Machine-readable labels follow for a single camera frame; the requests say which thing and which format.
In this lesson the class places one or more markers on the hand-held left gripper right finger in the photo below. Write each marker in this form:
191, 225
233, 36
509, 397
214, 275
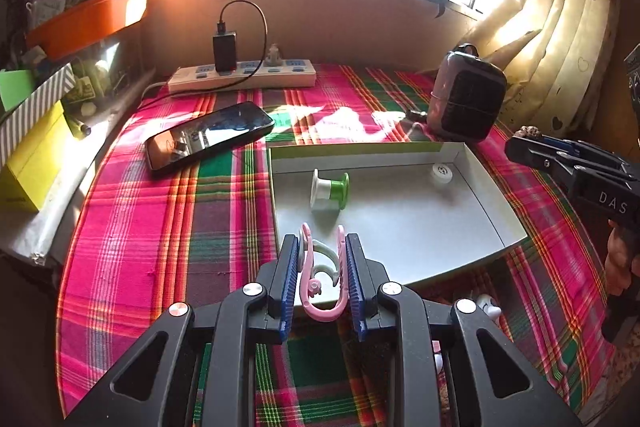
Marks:
356, 292

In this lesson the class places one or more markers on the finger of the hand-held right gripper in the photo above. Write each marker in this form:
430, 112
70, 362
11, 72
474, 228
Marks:
585, 149
535, 154

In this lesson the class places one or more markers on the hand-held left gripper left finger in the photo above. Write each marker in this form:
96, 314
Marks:
284, 287

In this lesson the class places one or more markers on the brown walnut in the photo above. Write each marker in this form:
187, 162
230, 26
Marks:
530, 133

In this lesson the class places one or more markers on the pink and white clip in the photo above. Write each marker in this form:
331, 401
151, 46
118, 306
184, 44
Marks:
325, 313

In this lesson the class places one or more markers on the white cardboard tray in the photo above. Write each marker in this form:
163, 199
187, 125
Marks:
410, 227

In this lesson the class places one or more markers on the person's right hand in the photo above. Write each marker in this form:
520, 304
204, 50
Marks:
619, 262

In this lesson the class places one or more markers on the grey small heater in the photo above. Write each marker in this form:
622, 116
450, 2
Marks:
467, 99

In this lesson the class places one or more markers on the white round cap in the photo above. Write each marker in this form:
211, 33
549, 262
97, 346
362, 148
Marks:
443, 172

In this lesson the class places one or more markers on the green and white spool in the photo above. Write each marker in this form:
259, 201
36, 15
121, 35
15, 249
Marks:
340, 189

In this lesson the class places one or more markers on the cream heart print curtain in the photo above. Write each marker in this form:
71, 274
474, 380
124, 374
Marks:
555, 32

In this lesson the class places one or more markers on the black heater plug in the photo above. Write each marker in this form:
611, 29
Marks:
416, 113

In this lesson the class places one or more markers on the small white plastic piece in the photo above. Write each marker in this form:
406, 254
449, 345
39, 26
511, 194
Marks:
489, 306

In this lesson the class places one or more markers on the pink plaid tablecloth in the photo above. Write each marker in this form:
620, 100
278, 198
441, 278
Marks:
150, 217

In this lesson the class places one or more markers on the black smartphone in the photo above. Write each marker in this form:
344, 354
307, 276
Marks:
210, 134

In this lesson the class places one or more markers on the white power strip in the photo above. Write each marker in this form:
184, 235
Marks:
280, 77

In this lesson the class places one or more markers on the white plug adapter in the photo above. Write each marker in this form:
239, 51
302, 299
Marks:
274, 55

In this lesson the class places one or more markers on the black charger block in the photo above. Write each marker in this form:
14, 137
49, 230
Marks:
224, 52

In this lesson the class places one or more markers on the clear storage container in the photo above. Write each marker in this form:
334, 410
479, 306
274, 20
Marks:
110, 72

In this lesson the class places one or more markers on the yellow box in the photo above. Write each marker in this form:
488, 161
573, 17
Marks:
30, 162

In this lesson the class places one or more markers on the striped cardboard box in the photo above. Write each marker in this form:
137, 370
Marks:
35, 107

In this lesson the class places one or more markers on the orange plastic basin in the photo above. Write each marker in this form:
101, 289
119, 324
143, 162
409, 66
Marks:
85, 24

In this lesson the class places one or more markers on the green box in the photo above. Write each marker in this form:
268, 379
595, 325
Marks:
15, 87

